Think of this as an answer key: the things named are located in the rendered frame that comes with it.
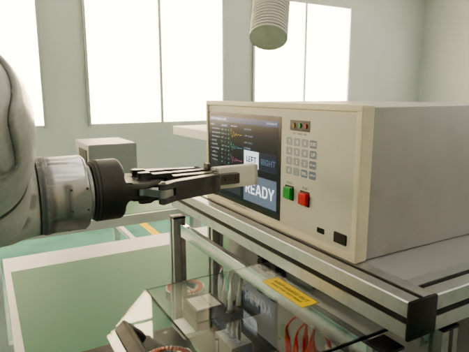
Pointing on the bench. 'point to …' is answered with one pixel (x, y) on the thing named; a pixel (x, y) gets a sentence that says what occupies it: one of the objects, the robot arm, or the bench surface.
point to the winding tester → (363, 172)
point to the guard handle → (130, 337)
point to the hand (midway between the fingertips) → (234, 176)
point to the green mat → (91, 295)
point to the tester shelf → (360, 272)
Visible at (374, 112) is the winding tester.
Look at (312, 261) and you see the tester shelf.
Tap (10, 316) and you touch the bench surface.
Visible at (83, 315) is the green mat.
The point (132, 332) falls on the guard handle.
